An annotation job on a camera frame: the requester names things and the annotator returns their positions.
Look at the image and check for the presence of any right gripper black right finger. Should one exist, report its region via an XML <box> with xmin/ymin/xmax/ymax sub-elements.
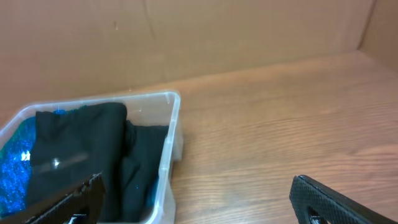
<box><xmin>289</xmin><ymin>175</ymin><xmax>392</xmax><ymax>224</ymax></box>

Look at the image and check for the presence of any large black garment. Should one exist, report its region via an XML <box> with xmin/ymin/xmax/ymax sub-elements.
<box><xmin>25</xmin><ymin>103</ymin><xmax>127</xmax><ymax>222</ymax></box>

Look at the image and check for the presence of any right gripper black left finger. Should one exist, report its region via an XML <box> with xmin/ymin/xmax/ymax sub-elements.
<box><xmin>1</xmin><ymin>174</ymin><xmax>106</xmax><ymax>224</ymax></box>

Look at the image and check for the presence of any long black garment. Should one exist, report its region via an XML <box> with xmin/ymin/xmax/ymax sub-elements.
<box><xmin>119</xmin><ymin>121</ymin><xmax>169</xmax><ymax>222</ymax></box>

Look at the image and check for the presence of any blue sequin fabric bundle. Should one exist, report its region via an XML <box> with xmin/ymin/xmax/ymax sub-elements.
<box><xmin>1</xmin><ymin>106</ymin><xmax>96</xmax><ymax>218</ymax></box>

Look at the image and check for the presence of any clear plastic storage bin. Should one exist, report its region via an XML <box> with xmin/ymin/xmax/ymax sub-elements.
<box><xmin>1</xmin><ymin>91</ymin><xmax>183</xmax><ymax>224</ymax></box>

